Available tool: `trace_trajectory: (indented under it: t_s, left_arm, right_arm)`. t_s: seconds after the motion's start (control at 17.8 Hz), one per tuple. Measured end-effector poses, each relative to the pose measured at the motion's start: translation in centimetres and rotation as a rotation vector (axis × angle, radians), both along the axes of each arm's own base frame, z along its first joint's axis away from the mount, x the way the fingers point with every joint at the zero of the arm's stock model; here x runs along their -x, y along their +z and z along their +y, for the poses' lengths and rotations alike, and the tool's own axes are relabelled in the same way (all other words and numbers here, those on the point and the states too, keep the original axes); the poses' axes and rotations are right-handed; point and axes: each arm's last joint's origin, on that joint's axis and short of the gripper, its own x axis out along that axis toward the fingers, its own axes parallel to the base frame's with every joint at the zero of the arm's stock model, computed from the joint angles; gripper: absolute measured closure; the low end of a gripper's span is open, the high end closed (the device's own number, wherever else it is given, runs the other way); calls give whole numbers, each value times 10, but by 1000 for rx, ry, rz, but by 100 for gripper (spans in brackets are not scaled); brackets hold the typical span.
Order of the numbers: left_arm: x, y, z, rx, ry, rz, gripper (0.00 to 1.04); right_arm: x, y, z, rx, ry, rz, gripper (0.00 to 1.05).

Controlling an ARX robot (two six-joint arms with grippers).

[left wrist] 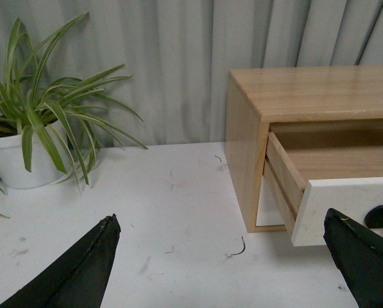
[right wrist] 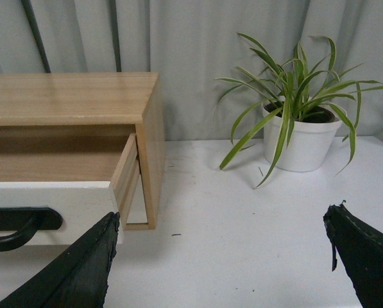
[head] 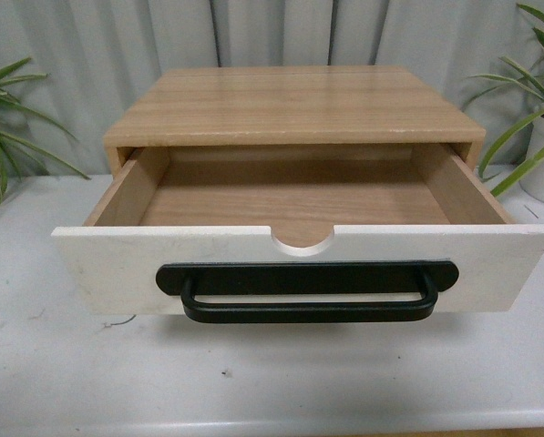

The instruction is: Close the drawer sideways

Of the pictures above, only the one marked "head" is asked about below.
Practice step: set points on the white drawer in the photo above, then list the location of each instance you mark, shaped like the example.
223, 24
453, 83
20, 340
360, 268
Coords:
366, 203

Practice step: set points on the light wooden drawer cabinet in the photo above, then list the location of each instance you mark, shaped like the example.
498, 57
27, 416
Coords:
119, 155

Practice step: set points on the spider plant left side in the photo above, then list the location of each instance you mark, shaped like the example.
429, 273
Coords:
12, 144

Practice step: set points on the spider plant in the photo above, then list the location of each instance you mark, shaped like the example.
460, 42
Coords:
12, 144
531, 84

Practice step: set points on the spider plant right side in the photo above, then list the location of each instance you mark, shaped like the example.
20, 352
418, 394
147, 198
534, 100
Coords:
531, 84

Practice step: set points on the black metal drawer handle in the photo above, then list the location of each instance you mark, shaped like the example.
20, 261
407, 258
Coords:
308, 292

